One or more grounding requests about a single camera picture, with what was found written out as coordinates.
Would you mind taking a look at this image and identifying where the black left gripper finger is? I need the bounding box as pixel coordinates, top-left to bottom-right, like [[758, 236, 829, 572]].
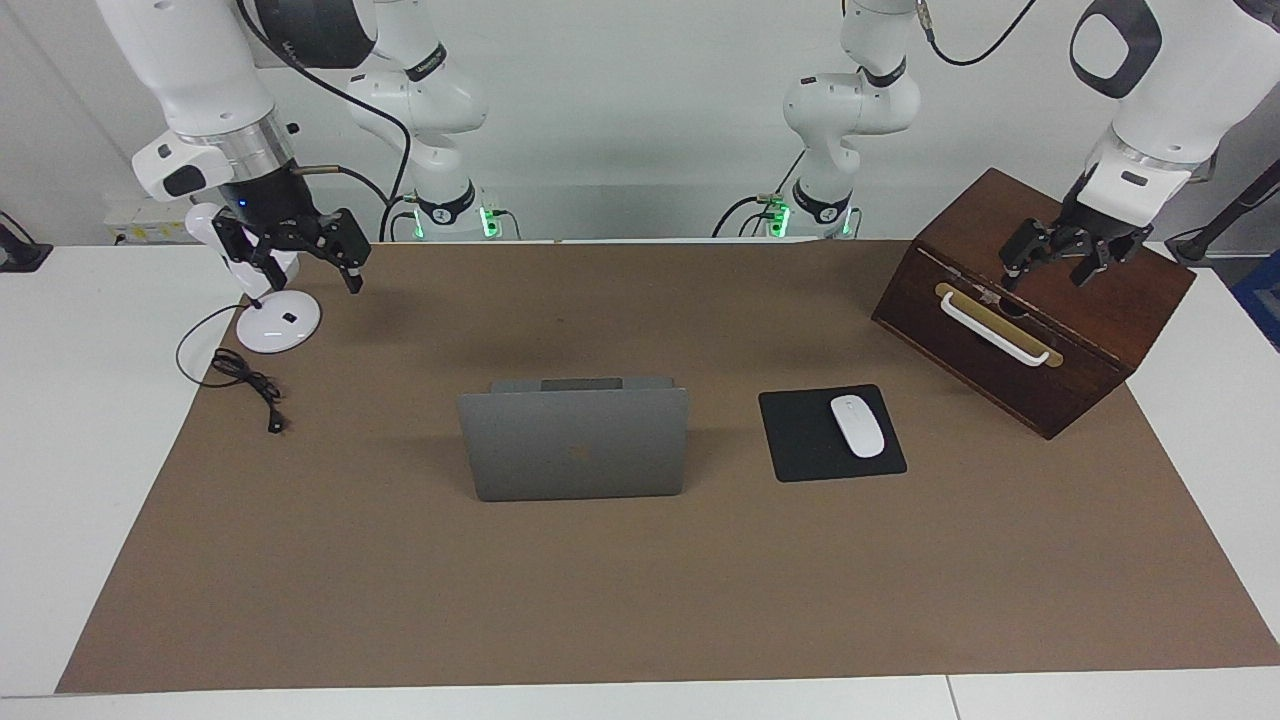
[[1071, 240, 1113, 288], [1000, 218, 1047, 293]]

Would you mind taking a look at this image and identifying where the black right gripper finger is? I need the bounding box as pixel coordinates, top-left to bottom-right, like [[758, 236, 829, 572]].
[[320, 208, 372, 294], [212, 215, 287, 295]]

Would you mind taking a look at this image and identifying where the grey laptop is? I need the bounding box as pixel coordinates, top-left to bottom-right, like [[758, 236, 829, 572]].
[[457, 376, 691, 503]]

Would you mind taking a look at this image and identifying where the dark wooden box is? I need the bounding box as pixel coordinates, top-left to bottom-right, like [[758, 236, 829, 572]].
[[871, 167, 1197, 441]]

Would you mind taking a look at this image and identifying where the white desk lamp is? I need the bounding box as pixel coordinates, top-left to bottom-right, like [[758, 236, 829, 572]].
[[185, 203, 323, 354]]

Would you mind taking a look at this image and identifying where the white power strip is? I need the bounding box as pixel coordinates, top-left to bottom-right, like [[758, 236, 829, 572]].
[[105, 205, 191, 246]]

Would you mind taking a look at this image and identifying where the black tripod leg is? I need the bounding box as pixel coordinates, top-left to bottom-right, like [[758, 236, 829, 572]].
[[1165, 160, 1280, 266]]

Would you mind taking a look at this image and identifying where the blue object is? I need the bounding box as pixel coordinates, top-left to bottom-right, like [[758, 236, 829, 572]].
[[1230, 250, 1280, 351]]

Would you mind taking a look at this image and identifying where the black stand foot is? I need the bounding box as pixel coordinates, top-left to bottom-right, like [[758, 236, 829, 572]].
[[0, 212, 53, 273]]

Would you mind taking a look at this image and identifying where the white computer mouse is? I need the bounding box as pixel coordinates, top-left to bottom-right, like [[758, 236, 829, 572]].
[[830, 395, 887, 459]]

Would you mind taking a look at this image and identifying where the black mouse pad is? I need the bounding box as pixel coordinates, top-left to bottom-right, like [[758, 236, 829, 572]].
[[758, 384, 908, 484]]

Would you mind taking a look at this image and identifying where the brown table mat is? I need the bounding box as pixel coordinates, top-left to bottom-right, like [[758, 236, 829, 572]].
[[55, 240, 1280, 694]]

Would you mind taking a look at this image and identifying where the black base cable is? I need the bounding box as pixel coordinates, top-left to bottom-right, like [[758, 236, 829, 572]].
[[378, 195, 421, 241], [712, 150, 807, 239]]

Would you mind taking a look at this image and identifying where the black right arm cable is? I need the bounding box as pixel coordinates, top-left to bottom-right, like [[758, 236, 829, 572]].
[[235, 0, 413, 241]]

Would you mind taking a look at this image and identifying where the brass handle plate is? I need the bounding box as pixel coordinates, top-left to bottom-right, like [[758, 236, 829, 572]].
[[935, 283, 1064, 369]]

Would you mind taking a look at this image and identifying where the white box handle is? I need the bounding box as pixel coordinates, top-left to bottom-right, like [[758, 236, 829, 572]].
[[940, 290, 1051, 368]]

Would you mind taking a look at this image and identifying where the black lamp power cable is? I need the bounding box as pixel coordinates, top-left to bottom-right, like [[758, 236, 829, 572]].
[[176, 303, 286, 435]]

